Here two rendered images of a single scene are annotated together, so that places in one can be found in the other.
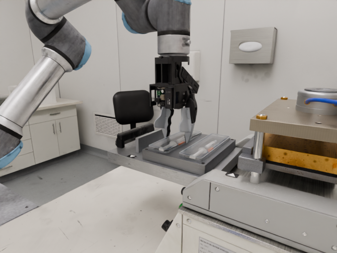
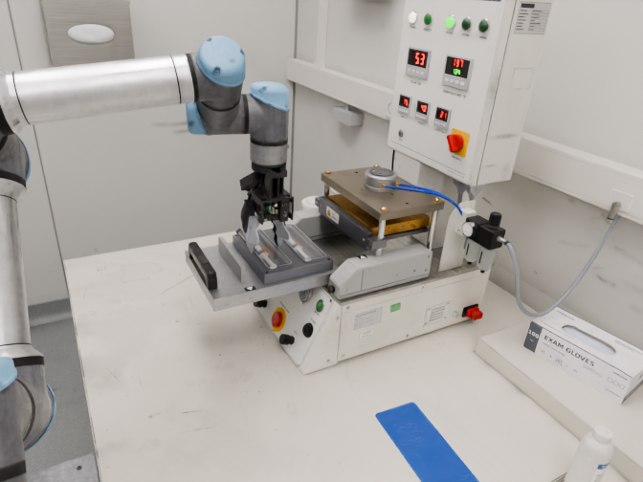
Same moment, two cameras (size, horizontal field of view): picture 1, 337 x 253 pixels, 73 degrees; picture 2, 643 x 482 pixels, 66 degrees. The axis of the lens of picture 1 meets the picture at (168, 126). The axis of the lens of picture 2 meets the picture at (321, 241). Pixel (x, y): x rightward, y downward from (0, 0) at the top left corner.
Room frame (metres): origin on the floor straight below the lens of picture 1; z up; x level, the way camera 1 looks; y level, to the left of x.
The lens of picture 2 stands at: (0.02, 0.80, 1.53)
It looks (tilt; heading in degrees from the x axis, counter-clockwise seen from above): 27 degrees down; 297
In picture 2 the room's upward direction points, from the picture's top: 4 degrees clockwise
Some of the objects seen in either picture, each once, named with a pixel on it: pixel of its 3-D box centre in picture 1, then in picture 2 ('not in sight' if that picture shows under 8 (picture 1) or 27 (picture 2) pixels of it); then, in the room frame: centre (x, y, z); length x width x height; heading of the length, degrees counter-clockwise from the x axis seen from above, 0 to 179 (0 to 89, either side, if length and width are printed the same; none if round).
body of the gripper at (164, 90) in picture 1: (171, 82); (270, 190); (0.55, -0.01, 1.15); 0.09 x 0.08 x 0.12; 147
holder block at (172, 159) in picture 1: (191, 148); (280, 251); (0.56, -0.06, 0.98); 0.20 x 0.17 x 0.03; 147
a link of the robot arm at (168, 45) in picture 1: (174, 46); (270, 152); (0.56, -0.01, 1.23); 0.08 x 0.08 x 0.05
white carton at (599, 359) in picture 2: not in sight; (586, 350); (-0.12, -0.29, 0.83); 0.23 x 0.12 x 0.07; 157
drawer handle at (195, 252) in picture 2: (137, 134); (202, 264); (0.66, 0.09, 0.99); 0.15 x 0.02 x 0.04; 147
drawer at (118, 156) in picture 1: (176, 149); (261, 259); (0.58, -0.02, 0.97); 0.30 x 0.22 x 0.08; 57
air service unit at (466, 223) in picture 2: not in sight; (478, 239); (0.16, -0.26, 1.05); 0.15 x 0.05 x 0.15; 147
